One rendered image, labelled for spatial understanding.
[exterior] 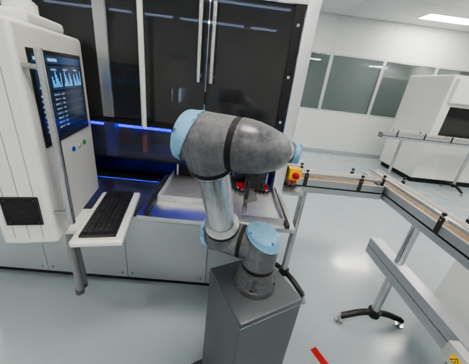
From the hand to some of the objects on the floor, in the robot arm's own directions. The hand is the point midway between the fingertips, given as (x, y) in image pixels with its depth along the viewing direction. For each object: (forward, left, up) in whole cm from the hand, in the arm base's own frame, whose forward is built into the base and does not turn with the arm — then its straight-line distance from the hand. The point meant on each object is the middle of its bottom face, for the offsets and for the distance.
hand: (243, 202), depth 109 cm
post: (+21, -35, -94) cm, 103 cm away
